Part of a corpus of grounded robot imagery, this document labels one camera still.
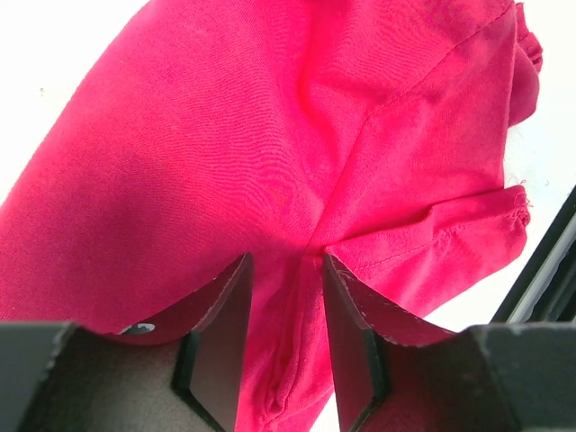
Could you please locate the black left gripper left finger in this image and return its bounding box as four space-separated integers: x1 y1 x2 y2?
1 254 254 431

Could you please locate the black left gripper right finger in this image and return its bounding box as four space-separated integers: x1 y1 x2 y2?
323 256 575 431

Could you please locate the pink t shirt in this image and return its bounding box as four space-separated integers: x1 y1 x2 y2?
1 1 542 431

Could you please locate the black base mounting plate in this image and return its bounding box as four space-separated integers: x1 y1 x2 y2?
491 192 575 323

